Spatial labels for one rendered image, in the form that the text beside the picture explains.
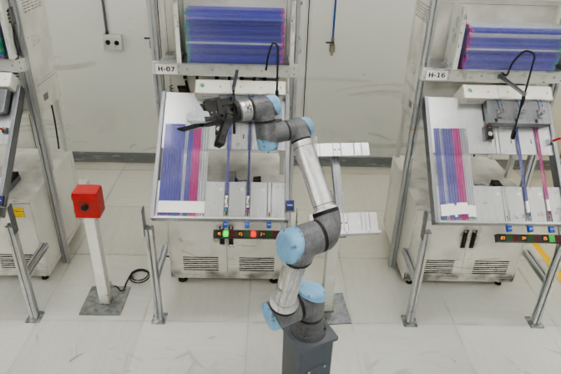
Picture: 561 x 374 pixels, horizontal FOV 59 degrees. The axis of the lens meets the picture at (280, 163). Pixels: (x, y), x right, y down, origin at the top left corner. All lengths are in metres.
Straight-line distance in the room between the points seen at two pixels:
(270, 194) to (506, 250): 1.54
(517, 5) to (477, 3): 0.22
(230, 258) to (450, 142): 1.44
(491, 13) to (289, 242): 1.87
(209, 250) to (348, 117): 1.96
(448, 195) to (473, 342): 0.88
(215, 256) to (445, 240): 1.39
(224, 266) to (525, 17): 2.23
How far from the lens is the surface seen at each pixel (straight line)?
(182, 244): 3.06
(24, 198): 3.17
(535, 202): 2.92
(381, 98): 4.42
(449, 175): 2.76
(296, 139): 1.77
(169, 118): 2.76
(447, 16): 2.94
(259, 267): 3.12
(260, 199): 2.56
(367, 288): 3.28
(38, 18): 3.30
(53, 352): 3.06
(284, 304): 1.92
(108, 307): 3.20
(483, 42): 2.84
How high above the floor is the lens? 2.14
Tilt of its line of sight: 28 degrees down
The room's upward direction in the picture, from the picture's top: 2 degrees clockwise
